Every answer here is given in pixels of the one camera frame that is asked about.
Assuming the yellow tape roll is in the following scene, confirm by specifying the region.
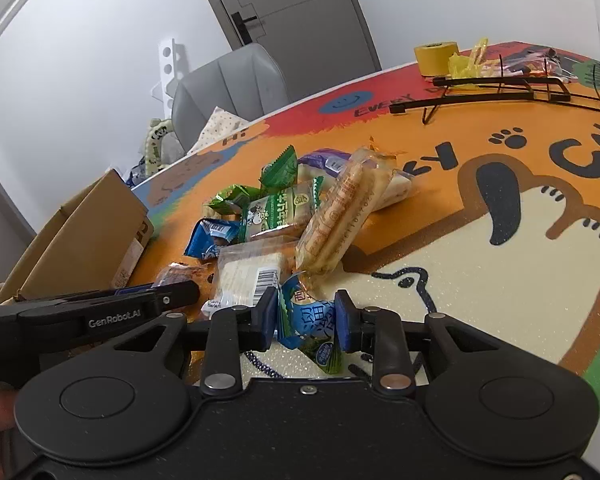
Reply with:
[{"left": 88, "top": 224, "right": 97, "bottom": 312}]
[{"left": 413, "top": 41, "right": 460, "bottom": 77}]

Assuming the green label cracker packet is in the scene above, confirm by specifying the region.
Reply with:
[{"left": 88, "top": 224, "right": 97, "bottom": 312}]
[{"left": 242, "top": 179, "right": 322, "bottom": 242}]

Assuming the spotted cream cushion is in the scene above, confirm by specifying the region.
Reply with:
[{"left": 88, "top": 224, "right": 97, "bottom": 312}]
[{"left": 187, "top": 105, "right": 254, "bottom": 157}]

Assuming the light green snack packet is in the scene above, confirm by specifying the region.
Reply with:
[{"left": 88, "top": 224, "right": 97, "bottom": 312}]
[{"left": 206, "top": 184, "right": 262, "bottom": 217}]

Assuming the clear plastic bag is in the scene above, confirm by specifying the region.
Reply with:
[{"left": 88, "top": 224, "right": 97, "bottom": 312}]
[{"left": 497, "top": 46, "right": 578, "bottom": 82}]

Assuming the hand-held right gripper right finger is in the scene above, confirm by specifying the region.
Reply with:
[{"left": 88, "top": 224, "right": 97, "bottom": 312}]
[{"left": 334, "top": 290, "right": 502, "bottom": 397}]

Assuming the blue and green snack packet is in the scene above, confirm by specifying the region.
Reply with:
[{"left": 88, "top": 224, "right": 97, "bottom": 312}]
[{"left": 279, "top": 274, "right": 343, "bottom": 376}]

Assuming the grey chair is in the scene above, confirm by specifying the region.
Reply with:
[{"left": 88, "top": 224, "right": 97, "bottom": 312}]
[{"left": 171, "top": 43, "right": 289, "bottom": 154}]

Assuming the cardboard box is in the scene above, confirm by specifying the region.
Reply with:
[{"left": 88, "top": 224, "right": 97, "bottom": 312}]
[{"left": 0, "top": 168, "right": 156, "bottom": 307}]

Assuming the purple snack packet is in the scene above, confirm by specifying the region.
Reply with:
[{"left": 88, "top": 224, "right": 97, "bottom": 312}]
[{"left": 299, "top": 148, "right": 414, "bottom": 211}]

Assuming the black wire rack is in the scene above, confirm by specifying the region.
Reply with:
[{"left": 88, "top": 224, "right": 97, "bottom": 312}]
[{"left": 389, "top": 51, "right": 600, "bottom": 127}]

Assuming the black door handle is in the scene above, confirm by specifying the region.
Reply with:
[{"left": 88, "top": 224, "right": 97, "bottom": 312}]
[{"left": 231, "top": 11, "right": 261, "bottom": 44}]

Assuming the yellow plastic wrapper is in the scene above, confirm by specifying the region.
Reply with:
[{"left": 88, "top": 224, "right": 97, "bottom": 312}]
[{"left": 448, "top": 37, "right": 494, "bottom": 79}]

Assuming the grey door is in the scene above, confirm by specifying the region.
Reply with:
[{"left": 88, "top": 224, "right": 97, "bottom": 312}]
[{"left": 189, "top": 0, "right": 382, "bottom": 75}]

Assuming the dark green snack packet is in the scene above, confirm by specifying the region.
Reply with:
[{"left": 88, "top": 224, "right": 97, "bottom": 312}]
[{"left": 259, "top": 144, "right": 299, "bottom": 196}]

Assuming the clear white cracker packet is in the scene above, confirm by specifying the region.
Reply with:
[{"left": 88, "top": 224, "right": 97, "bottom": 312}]
[{"left": 201, "top": 244, "right": 287, "bottom": 322}]

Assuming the panda print ring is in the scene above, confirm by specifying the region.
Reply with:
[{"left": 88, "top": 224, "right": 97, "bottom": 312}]
[{"left": 141, "top": 117, "right": 179, "bottom": 172}]

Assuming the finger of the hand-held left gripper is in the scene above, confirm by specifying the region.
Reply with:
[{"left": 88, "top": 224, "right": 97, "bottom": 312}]
[{"left": 0, "top": 280, "right": 201, "bottom": 362}]

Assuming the colourful printed table mat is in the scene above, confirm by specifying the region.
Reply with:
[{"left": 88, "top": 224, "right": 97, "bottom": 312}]
[{"left": 129, "top": 40, "right": 600, "bottom": 387}]

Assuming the long clear biscuit packet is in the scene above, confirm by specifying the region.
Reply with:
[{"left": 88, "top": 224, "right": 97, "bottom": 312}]
[{"left": 295, "top": 146, "right": 397, "bottom": 287}]

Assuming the white perforated rack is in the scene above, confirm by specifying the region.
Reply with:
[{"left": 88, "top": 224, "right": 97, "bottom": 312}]
[{"left": 149, "top": 37, "right": 186, "bottom": 111}]

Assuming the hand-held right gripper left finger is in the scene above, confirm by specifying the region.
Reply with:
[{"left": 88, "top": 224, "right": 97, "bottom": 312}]
[{"left": 111, "top": 289, "right": 279, "bottom": 397}]

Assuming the brown bread packet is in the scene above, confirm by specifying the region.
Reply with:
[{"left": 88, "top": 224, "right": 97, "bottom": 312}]
[{"left": 152, "top": 261, "right": 216, "bottom": 292}]

